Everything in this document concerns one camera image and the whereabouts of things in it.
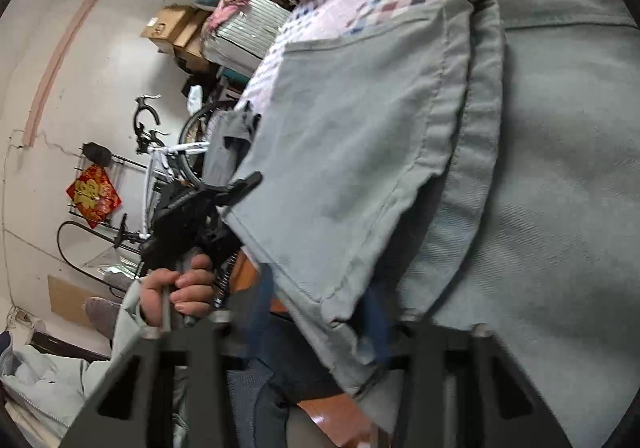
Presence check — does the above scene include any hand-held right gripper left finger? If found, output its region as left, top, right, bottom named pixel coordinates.
left=60, top=278, right=281, bottom=448

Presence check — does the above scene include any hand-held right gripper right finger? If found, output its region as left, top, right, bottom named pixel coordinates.
left=365, top=285, right=573, bottom=448

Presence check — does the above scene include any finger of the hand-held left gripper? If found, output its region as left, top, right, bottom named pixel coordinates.
left=215, top=171, right=263, bottom=206

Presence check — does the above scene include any pale green twill garment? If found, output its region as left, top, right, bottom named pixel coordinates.
left=202, top=0, right=640, bottom=444

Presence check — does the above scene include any person's left forearm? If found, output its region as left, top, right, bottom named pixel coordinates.
left=107, top=278, right=166, bottom=379

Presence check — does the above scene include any person's left hand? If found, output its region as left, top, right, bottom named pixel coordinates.
left=139, top=254, right=217, bottom=329

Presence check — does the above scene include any white bicycle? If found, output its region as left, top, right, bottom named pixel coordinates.
left=57, top=95, right=251, bottom=289

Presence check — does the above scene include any person's leg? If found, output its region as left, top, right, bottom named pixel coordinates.
left=227, top=318, right=351, bottom=448

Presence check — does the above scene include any wooden headboard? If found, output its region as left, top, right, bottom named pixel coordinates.
left=227, top=248, right=401, bottom=448

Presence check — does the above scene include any black metal rack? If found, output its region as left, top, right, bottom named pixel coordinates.
left=70, top=142, right=166, bottom=229

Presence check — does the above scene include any white plastic bag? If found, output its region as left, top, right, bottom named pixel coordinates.
left=186, top=84, right=206, bottom=116

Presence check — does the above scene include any grey slipper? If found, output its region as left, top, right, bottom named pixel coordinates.
left=84, top=297, right=123, bottom=341

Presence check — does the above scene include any flat cardboard sheet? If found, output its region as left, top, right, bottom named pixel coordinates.
left=47, top=274, right=96, bottom=329

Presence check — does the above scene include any silver ribbed suitcase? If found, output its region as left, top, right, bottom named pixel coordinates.
left=200, top=0, right=293, bottom=79

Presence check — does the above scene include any pink cloth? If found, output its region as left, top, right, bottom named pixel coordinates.
left=205, top=0, right=253, bottom=34

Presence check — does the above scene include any pile of cardboard boxes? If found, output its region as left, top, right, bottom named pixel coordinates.
left=140, top=0, right=306, bottom=74

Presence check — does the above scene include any red square wall decoration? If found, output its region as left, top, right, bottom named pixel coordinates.
left=66, top=165, right=123, bottom=230

